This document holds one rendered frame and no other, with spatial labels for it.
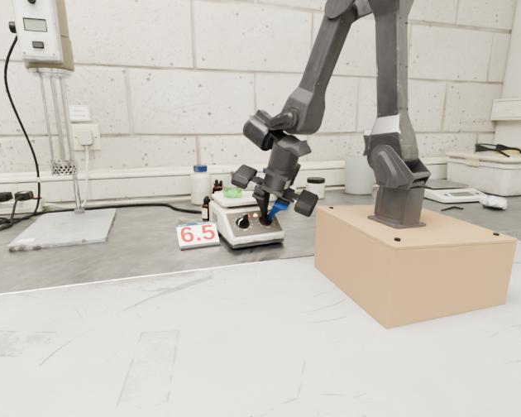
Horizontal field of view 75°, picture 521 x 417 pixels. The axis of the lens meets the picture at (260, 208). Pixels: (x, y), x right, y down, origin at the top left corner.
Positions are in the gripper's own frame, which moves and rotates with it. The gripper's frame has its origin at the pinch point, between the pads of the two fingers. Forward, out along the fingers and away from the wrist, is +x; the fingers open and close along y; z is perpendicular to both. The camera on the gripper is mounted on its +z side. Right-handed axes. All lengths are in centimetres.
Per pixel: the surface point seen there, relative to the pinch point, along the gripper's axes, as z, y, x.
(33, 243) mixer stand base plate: -26, 44, 15
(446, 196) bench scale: 56, -48, 12
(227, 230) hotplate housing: -7.3, 6.4, 5.1
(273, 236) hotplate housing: -3.4, -3.3, 4.6
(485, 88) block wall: 131, -57, -7
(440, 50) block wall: 119, -30, -18
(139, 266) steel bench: -24.6, 16.4, 6.0
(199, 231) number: -7.9, 12.7, 8.5
